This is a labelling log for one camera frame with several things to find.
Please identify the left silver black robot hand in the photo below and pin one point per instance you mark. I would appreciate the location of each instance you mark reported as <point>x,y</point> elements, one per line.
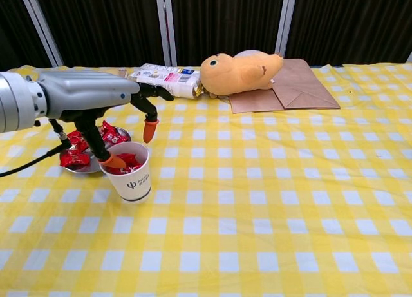
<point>83,91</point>

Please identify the round metal plate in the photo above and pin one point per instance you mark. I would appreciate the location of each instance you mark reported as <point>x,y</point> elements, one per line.
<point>83,169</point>

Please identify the white paper cup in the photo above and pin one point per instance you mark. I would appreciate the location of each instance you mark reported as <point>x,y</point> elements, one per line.
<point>135,184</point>

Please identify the brown spiral notebook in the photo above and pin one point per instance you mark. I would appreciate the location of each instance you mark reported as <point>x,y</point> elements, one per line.
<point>123,73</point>

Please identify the black pleated curtain panel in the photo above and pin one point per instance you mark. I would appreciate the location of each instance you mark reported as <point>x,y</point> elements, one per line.
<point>13,20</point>
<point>354,20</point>
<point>225,20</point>
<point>112,20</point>

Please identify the white printed plastic package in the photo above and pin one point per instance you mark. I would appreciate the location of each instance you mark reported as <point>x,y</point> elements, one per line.
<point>174,79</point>

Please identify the orange plush toy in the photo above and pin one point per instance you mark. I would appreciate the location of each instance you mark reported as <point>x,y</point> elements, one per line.
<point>231,78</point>

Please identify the brown paper bag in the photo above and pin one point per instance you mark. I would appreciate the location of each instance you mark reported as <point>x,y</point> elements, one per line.
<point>305,84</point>
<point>254,102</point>

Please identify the yellow white checkered tablecloth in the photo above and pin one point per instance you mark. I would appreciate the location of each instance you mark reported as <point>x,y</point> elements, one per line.
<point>225,197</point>

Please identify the grey metal frame post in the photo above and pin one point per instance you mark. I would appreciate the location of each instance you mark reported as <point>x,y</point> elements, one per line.
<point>286,20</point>
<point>38,23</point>
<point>165,26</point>
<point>410,57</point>

